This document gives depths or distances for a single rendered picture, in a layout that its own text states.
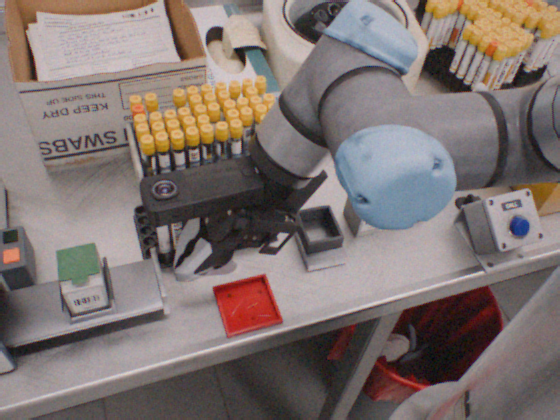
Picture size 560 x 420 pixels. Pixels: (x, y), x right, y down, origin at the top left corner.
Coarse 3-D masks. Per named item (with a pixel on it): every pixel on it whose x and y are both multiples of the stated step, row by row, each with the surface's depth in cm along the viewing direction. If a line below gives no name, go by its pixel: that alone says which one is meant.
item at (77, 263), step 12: (60, 252) 56; (72, 252) 56; (84, 252) 57; (60, 264) 55; (72, 264) 56; (84, 264) 56; (96, 264) 56; (60, 276) 55; (72, 276) 55; (84, 276) 55
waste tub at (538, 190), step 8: (528, 184) 78; (536, 184) 77; (544, 184) 75; (552, 184) 74; (536, 192) 77; (544, 192) 76; (552, 192) 74; (536, 200) 77; (544, 200) 76; (552, 200) 76; (536, 208) 78; (544, 208) 77; (552, 208) 78
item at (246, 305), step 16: (224, 288) 67; (240, 288) 67; (256, 288) 68; (224, 304) 66; (240, 304) 66; (256, 304) 66; (272, 304) 66; (224, 320) 64; (240, 320) 65; (256, 320) 65; (272, 320) 65
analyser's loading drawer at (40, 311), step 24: (144, 264) 64; (24, 288) 61; (48, 288) 61; (120, 288) 62; (144, 288) 62; (0, 312) 59; (24, 312) 59; (48, 312) 59; (96, 312) 59; (120, 312) 60; (144, 312) 61; (168, 312) 62; (0, 336) 57; (24, 336) 57; (48, 336) 58
